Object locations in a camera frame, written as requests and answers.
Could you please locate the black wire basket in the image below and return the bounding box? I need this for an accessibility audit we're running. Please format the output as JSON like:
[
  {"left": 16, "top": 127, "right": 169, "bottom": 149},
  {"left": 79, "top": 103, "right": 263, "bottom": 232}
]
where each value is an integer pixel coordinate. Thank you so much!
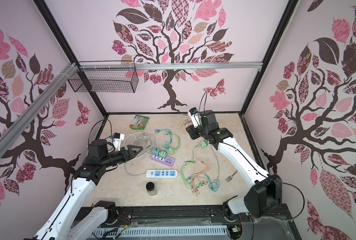
[{"left": 68, "top": 60, "right": 139, "bottom": 93}]

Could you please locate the left aluminium rail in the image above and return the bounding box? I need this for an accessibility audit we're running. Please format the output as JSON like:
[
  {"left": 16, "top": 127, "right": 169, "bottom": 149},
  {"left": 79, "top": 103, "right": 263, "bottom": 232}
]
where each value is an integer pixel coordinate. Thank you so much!
[{"left": 0, "top": 63, "right": 78, "bottom": 159}]

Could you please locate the white blue power strip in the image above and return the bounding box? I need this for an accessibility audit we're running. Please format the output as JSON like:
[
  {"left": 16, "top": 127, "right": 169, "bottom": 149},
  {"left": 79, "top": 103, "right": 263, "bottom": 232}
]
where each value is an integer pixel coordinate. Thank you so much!
[{"left": 146, "top": 169, "right": 179, "bottom": 179}]

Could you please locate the light green charger plug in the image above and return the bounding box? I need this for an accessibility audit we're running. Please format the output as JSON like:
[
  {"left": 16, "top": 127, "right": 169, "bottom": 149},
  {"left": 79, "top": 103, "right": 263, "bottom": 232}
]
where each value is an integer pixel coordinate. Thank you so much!
[
  {"left": 199, "top": 140, "right": 208, "bottom": 148},
  {"left": 159, "top": 151, "right": 167, "bottom": 159}
]

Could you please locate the rear aluminium rail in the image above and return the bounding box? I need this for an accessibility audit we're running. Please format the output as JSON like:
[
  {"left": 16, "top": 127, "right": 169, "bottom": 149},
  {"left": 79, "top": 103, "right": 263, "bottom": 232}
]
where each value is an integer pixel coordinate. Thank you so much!
[{"left": 79, "top": 62, "right": 263, "bottom": 71}]

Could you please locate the aqua charging cable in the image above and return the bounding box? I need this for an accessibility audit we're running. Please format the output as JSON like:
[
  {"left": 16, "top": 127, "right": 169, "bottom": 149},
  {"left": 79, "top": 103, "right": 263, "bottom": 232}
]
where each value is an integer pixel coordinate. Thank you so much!
[{"left": 207, "top": 145, "right": 221, "bottom": 192}]

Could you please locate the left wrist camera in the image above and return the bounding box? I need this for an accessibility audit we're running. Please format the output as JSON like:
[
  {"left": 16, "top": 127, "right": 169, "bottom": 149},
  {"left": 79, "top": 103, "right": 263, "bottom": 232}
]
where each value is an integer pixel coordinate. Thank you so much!
[{"left": 110, "top": 133, "right": 125, "bottom": 152}]

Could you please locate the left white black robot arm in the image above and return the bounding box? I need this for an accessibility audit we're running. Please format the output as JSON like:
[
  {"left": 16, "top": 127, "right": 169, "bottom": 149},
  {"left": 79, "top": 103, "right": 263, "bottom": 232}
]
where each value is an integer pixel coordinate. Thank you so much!
[{"left": 33, "top": 139, "right": 143, "bottom": 240}]

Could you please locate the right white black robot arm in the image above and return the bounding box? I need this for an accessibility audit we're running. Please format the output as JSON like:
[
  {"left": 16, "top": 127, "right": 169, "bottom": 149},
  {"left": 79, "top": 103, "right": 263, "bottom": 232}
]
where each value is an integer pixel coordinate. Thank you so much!
[{"left": 185, "top": 108, "right": 282, "bottom": 218}]

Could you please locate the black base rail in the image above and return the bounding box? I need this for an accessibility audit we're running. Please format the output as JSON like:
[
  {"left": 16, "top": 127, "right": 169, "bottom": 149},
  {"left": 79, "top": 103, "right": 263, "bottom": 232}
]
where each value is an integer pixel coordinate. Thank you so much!
[{"left": 72, "top": 203, "right": 287, "bottom": 224}]

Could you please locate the aluminium rail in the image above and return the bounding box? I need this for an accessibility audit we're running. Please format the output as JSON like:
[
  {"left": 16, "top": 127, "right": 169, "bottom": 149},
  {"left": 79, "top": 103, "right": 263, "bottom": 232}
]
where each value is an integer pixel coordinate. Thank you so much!
[
  {"left": 79, "top": 62, "right": 263, "bottom": 71},
  {"left": 0, "top": 63, "right": 78, "bottom": 159}
]

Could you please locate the pink charging cable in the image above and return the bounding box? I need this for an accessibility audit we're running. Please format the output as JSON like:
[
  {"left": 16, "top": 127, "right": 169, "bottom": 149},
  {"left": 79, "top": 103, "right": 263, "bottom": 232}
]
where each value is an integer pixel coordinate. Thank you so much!
[{"left": 188, "top": 149, "right": 210, "bottom": 196}]

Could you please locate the white slotted cable duct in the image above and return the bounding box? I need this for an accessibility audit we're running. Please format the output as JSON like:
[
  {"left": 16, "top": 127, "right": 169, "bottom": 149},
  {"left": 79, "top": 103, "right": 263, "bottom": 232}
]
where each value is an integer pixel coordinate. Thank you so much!
[{"left": 88, "top": 226, "right": 230, "bottom": 240}]

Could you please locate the purple power strip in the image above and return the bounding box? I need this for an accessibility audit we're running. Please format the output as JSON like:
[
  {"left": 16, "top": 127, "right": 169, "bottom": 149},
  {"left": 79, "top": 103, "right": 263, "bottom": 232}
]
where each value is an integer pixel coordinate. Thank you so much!
[{"left": 150, "top": 155, "right": 175, "bottom": 167}]

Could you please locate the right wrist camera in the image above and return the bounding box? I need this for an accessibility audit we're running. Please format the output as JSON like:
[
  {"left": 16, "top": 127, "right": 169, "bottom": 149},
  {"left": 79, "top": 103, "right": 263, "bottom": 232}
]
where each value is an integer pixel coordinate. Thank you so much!
[{"left": 188, "top": 108, "right": 201, "bottom": 128}]

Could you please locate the black lid glass jar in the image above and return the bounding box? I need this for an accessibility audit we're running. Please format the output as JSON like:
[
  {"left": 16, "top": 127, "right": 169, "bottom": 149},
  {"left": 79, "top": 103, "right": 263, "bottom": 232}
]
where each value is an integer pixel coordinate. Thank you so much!
[{"left": 146, "top": 182, "right": 158, "bottom": 196}]

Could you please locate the beige vegetable peeler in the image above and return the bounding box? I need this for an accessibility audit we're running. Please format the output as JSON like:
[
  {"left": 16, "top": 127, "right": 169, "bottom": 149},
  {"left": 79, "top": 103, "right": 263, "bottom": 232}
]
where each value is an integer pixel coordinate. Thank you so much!
[{"left": 179, "top": 114, "right": 189, "bottom": 128}]

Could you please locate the teal charging cable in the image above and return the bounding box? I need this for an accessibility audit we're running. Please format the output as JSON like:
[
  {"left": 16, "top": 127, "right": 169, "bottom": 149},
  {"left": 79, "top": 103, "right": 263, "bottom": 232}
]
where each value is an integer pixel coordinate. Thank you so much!
[{"left": 153, "top": 128, "right": 182, "bottom": 154}]

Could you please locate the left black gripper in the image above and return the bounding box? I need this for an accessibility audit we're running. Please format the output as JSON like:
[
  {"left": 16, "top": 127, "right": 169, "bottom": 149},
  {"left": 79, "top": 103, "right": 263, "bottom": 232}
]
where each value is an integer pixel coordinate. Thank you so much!
[{"left": 101, "top": 145, "right": 143, "bottom": 168}]

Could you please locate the green snack packet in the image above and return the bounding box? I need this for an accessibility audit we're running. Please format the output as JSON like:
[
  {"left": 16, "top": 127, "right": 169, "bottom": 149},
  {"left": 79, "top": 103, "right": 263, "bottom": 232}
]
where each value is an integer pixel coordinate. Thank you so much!
[{"left": 129, "top": 115, "right": 150, "bottom": 130}]

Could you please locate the teal charger plug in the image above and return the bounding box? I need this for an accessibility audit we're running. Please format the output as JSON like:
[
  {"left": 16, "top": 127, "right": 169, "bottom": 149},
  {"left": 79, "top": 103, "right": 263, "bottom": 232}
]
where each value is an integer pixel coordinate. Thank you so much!
[{"left": 152, "top": 148, "right": 160, "bottom": 156}]

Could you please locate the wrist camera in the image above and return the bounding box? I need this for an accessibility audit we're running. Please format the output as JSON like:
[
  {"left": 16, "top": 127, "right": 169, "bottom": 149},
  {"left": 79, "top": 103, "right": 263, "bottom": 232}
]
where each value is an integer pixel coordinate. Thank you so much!
[
  {"left": 188, "top": 108, "right": 201, "bottom": 128},
  {"left": 110, "top": 133, "right": 125, "bottom": 152}
]

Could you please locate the pink charger plug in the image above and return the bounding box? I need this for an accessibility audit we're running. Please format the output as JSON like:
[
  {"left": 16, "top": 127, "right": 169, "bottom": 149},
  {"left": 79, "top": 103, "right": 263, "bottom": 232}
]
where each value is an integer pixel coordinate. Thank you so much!
[{"left": 185, "top": 121, "right": 193, "bottom": 128}]

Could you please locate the white coiled power cord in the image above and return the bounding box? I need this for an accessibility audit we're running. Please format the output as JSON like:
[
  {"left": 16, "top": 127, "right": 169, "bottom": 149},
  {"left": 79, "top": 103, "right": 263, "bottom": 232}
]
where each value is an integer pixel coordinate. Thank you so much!
[{"left": 122, "top": 131, "right": 157, "bottom": 177}]

